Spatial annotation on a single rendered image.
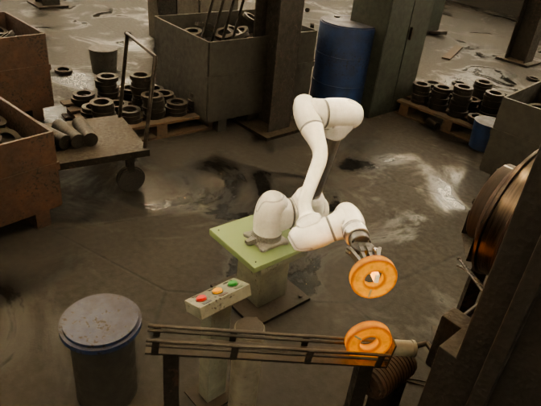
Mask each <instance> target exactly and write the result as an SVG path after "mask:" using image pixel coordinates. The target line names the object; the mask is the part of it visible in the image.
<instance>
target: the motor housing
mask: <svg viewBox="0 0 541 406"><path fill-rule="evenodd" d="M416 369H417V362H416V359H415V358H410V357H405V356H394V357H392V358H391V360H390V363H389V365H388V367H387V368H374V369H373V372H372V375H371V378H370V383H369V386H368V389H367V392H366V395H367V396H368V398H367V401H366V404H365V406H399V403H400V400H401V398H402V395H403V391H404V388H405V386H406V383H407V381H406V380H408V379H409V378H410V377H412V376H413V374H414V373H415V372H416Z"/></svg>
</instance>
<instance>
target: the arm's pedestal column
mask: <svg viewBox="0 0 541 406"><path fill-rule="evenodd" d="M288 268H289V263H288V264H286V265H283V266H281V267H279V268H277V269H274V270H273V271H270V272H268V273H266V274H264V275H261V276H260V275H259V274H258V273H257V272H255V273H253V272H252V271H251V270H250V269H249V268H248V267H246V266H245V265H244V264H243V263H241V262H240V261H239V260H238V261H237V273H236V274H234V275H231V276H229V277H227V278H224V279H223V280H219V281H217V282H216V283H214V284H210V288H213V287H215V286H217V285H218V284H222V283H224V282H225V281H227V280H230V279H232V278H235V279H238V280H241V281H243V282H246V283H248V284H250V291H251V296H248V297H247V298H245V299H243V300H240V301H238V302H237V303H235V304H232V309H233V310H234V311H235V312H236V313H237V314H238V315H239V316H240V317H241V318H243V317H255V318H257V319H259V320H260V321H261V322H262V323H263V324H264V325H265V324H266V323H268V322H270V321H272V320H274V319H275V318H277V317H280V316H282V315H283V314H284V313H287V312H289V311H291V310H292V309H295V308H297V307H299V306H300V305H302V304H304V303H306V302H308V301H310V297H309V296H307V295H306V294H305V293H304V292H302V291H301V290H300V289H299V288H297V287H296V286H295V285H294V284H293V283H292V282H291V281H290V280H288V279H287V274H288Z"/></svg>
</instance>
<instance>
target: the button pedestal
mask: <svg viewBox="0 0 541 406"><path fill-rule="evenodd" d="M231 280H236V281H237V285H236V286H233V287H230V286H228V282H229V281H231ZM240 284H241V285H243V286H242V287H240V288H238V289H235V287H237V286H238V285H240ZM214 288H222V292H221V293H218V294H214V293H213V289H214ZM223 292H227V294H225V295H224V296H218V295H220V294H222V293H223ZM199 295H206V297H207V299H206V300H203V301H196V298H197V297H198V296H199ZM248 296H251V291H250V284H248V283H246V282H243V281H241V280H238V279H235V278H232V279H230V280H227V281H225V282H224V283H222V284H218V285H217V286H215V287H213V288H210V289H208V290H206V291H204V292H202V293H199V294H197V295H195V296H193V297H191V298H188V299H187V300H185V301H184V302H185V306H186V310H187V312H188V313H191V314H192V315H194V316H196V317H198V318H200V319H201V327H206V328H218V329H230V321H231V310H232V305H233V304H235V303H237V302H238V301H240V300H243V299H245V298H247V297H248ZM207 300H212V301H210V302H208V303H207V304H202V303H203V302H205V301H207ZM200 338H201V339H213V340H226V341H228V340H229V338H227V337H215V336H203V335H201V336H200ZM227 364H228V359H221V358H200V375H199V383H198V384H196V385H194V386H192V387H190V388H189V389H188V390H186V391H184V393H185V394H186V395H187V396H188V398H189V399H190V400H191V401H192V402H193V403H194V404H195V406H223V405H224V404H227V403H228V400H229V382H228V381H227V380H226V375H227Z"/></svg>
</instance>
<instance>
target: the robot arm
mask: <svg viewBox="0 0 541 406"><path fill-rule="evenodd" d="M293 115H294V119H295V123H296V125H297V127H298V128H299V131H300V133H301V135H302V136H303V137H304V139H305V140H306V141H307V143H308V145H309V147H310V148H311V149H312V161H311V163H310V166H309V169H308V173H307V175H306V178H305V181H304V185H303V187H300V188H298V189H297V191H296V192H295V193H294V195H293V196H292V197H291V198H286V196H285V195H284V194H282V193H281V192H278V191H275V190H270V191H267V192H265V193H263V194H262V195H261V196H260V198H259V199H258V202H257V205H256V207H255V211H254V220H253V229H252V230H251V231H246V232H244V233H243V236H244V237H246V238H247V239H246V240H245V244H246V245H255V246H256V247H257V248H258V249H259V250H260V251H261V252H262V253H264V252H266V251H268V250H271V249H274V248H276V247H280V246H283V245H288V244H289V241H290V243H291V245H292V246H293V248H294V250H296V251H313V250H315V249H319V248H321V247H325V246H327V245H328V244H330V243H332V242H335V241H338V240H342V239H344V240H345V241H346V243H347V244H348V245H349V246H347V247H346V251H345V253H346V254H347V255H349V256H350V257H351V259H352V260H353V261H354V262H355V263H356V262H357V261H359V260H360V259H363V258H365V257H367V256H370V255H373V254H372V252H373V251H374V253H375V254H376V255H381V249H382V248H381V247H379V248H376V247H374V245H373V244H372V243H371V241H370V234H369V231H368V230H367V228H366V226H365V219H364V218H363V216H362V214H361V212H360V211H359V209H358V208H357V207H356V206H355V205H353V204H351V203H349V202H343V203H340V204H339V205H338V206H337V207H336V208H335V210H334V212H333V213H331V214H329V206H328V202H327V200H326V199H325V198H324V194H323V193H322V191H323V188H324V185H325V182H326V180H327V178H328V174H329V171H330V169H331V167H332V163H333V161H334V158H335V155H336V153H337V149H338V147H339V145H340V142H341V140H342V139H343V138H345V136H346V135H347V134H348V133H349V132H350V131H351V130H352V129H353V128H356V127H357V126H359V125H360V124H361V122H362V120H363V117H364V111H363V109H362V106H361V105H360V104H358V103H357V102H356V101H354V100H351V99H348V98H342V97H329V98H312V96H310V95H307V94H300V95H299V96H297V97H296V98H295V100H294V105H293ZM328 214H329V215H328ZM326 218H327V219H326ZM289 228H292V229H291V231H290V232H289V234H288V239H289V240H288V239H286V238H284V237H283V236H282V231H284V230H286V229H289Z"/></svg>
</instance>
